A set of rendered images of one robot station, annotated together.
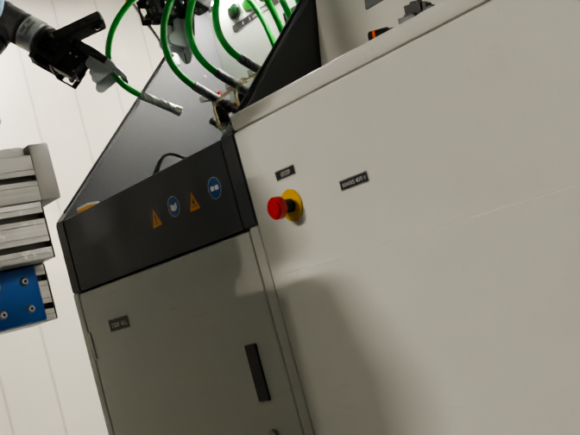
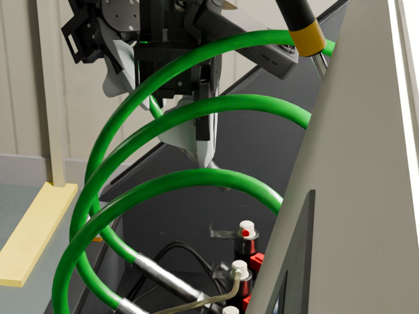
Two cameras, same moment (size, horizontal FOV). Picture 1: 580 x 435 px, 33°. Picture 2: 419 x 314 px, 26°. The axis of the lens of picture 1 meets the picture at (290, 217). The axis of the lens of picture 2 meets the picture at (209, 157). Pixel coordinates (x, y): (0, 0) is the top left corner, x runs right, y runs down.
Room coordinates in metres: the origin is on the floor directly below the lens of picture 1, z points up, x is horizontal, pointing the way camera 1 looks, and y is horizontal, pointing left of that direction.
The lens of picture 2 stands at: (1.46, -0.53, 1.66)
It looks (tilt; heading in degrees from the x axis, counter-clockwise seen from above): 28 degrees down; 48
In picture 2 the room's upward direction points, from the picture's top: straight up
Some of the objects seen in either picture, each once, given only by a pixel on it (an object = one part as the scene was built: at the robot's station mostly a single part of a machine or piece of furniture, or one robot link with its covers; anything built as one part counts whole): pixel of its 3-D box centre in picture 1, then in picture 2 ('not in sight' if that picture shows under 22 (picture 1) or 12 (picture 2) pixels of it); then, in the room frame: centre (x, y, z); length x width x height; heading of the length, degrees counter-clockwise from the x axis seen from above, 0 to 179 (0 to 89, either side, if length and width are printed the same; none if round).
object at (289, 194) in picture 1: (282, 206); not in sight; (1.55, 0.01, 0.80); 0.05 x 0.04 x 0.05; 40
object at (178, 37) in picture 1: (179, 40); (184, 134); (2.02, 0.12, 1.23); 0.06 x 0.03 x 0.09; 130
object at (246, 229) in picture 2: not in sight; (246, 235); (2.07, 0.08, 1.11); 0.02 x 0.02 x 0.03
